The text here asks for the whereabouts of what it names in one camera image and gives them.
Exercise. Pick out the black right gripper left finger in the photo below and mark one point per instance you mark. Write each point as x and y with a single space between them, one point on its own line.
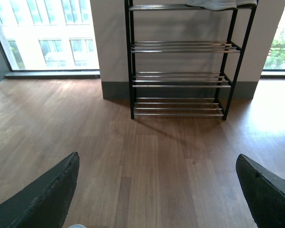
45 202

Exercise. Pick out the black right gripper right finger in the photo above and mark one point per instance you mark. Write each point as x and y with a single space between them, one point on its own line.
264 192

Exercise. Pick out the grey knit sneaker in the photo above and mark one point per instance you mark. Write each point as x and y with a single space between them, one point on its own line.
217 5

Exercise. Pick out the black metal shoe rack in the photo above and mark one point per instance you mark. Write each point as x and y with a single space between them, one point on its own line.
184 58

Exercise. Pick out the white slipper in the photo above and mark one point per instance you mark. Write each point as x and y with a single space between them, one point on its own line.
77 226

